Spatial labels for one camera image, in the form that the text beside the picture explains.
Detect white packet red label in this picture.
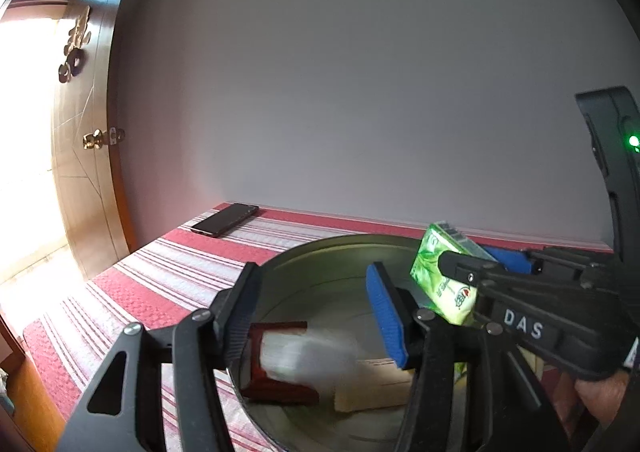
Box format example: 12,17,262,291
260,327,363,383

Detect door ornament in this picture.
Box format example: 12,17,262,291
57,4,93,83

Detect red snack packet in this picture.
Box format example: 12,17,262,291
241,321,320,405

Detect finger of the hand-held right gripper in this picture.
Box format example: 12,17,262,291
482,246,618,284
439,251,628,379

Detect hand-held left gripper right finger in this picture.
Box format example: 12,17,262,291
366,261,576,452

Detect black phone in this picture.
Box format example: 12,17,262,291
190,203,260,238

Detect wooden door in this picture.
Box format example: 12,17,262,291
50,0,156,283

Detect red striped tablecloth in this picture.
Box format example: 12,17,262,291
22,202,616,452

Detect round metal tin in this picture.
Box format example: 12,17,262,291
226,233,481,452

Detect green tissue pack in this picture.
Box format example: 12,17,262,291
410,222,496,327

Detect brass door knob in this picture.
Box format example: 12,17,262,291
82,128,126,150

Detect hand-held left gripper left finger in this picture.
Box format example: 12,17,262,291
57,262,262,452

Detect person's right hand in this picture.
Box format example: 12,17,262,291
575,372,632,433

